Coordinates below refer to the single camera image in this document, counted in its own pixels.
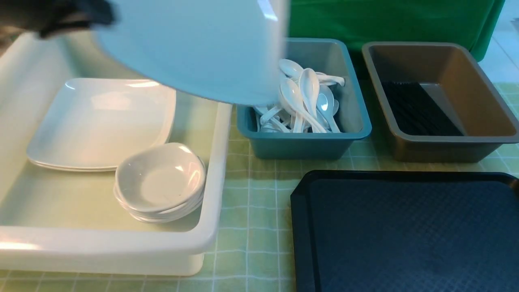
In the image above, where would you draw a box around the white square plate stack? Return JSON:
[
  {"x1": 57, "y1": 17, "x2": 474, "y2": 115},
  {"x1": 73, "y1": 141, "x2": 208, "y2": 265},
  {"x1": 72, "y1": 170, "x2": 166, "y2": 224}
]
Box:
[
  {"x1": 26, "y1": 78, "x2": 177, "y2": 169},
  {"x1": 26, "y1": 120, "x2": 174, "y2": 172}
]

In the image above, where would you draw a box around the white soup spoon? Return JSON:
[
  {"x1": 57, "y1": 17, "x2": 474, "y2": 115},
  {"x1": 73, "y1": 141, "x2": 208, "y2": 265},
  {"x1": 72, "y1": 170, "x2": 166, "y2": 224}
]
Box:
[
  {"x1": 280, "y1": 77, "x2": 326, "y2": 133},
  {"x1": 299, "y1": 68, "x2": 320, "y2": 119},
  {"x1": 253, "y1": 106, "x2": 290, "y2": 133},
  {"x1": 278, "y1": 59, "x2": 345, "y2": 87},
  {"x1": 317, "y1": 84, "x2": 341, "y2": 133}
]

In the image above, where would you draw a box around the teal plastic bin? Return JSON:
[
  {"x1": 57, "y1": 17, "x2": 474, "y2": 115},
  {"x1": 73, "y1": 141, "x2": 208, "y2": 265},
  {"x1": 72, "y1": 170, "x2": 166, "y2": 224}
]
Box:
[{"x1": 236, "y1": 38, "x2": 371, "y2": 160}]

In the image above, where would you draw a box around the large white plastic tub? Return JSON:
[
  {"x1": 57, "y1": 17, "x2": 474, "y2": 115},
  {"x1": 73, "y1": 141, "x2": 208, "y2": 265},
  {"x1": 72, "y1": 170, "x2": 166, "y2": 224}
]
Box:
[{"x1": 1, "y1": 32, "x2": 232, "y2": 275}]

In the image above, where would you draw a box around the green checkered tablecloth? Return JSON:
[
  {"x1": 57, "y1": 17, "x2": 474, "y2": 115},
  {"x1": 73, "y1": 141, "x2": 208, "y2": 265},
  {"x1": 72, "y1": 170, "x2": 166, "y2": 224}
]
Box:
[{"x1": 1, "y1": 89, "x2": 518, "y2": 292}]

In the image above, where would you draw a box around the white small bowl stack top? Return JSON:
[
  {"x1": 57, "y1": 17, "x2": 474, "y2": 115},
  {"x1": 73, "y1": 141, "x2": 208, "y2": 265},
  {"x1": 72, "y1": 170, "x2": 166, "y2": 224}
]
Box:
[{"x1": 114, "y1": 190, "x2": 204, "y2": 223}]

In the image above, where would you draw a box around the green backdrop cloth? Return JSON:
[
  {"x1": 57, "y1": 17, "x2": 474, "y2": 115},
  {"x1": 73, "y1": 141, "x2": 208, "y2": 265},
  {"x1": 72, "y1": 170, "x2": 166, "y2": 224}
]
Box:
[{"x1": 288, "y1": 0, "x2": 505, "y2": 61}]

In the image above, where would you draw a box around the brown plastic bin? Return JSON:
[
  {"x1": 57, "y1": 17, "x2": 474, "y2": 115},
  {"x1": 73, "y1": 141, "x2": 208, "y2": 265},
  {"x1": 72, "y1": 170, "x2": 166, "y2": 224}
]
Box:
[{"x1": 362, "y1": 41, "x2": 518, "y2": 163}]

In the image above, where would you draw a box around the white square plate stack top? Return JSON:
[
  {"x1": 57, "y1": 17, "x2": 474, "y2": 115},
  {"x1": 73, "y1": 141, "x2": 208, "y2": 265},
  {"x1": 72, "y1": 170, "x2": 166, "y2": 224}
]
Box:
[{"x1": 26, "y1": 78, "x2": 177, "y2": 169}]

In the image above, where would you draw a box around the black chopsticks bundle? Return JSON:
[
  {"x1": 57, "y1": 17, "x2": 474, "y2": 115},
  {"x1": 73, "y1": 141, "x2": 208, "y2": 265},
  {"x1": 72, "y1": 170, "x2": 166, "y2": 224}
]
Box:
[{"x1": 382, "y1": 82, "x2": 464, "y2": 136}]

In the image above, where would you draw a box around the white small bowl tray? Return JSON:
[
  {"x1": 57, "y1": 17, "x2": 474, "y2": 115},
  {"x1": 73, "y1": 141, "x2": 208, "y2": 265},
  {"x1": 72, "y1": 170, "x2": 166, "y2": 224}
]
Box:
[{"x1": 115, "y1": 142, "x2": 206, "y2": 213}]

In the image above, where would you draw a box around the white small bowl stack lower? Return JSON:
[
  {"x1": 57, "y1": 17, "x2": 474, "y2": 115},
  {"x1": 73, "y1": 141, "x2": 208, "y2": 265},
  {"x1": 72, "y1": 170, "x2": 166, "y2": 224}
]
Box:
[{"x1": 122, "y1": 197, "x2": 203, "y2": 224}]

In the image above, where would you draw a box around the white square plate stack bottom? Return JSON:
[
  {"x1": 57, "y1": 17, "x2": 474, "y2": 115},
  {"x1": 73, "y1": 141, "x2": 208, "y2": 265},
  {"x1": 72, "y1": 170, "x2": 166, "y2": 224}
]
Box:
[{"x1": 26, "y1": 120, "x2": 174, "y2": 172}]

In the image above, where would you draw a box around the white small bowl stack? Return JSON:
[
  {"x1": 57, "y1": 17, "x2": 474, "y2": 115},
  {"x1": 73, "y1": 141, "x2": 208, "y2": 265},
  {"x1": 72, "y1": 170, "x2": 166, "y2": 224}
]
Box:
[
  {"x1": 122, "y1": 197, "x2": 203, "y2": 224},
  {"x1": 114, "y1": 190, "x2": 204, "y2": 223}
]

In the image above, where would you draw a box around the white square rice plate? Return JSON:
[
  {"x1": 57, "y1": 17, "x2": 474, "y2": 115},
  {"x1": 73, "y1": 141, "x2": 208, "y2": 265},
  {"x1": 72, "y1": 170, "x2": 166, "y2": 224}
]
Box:
[{"x1": 93, "y1": 0, "x2": 290, "y2": 106}]

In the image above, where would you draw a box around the black serving tray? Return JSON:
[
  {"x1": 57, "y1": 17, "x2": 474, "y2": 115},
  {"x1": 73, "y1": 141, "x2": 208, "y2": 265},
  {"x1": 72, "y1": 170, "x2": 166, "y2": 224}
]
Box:
[{"x1": 290, "y1": 170, "x2": 519, "y2": 292}]

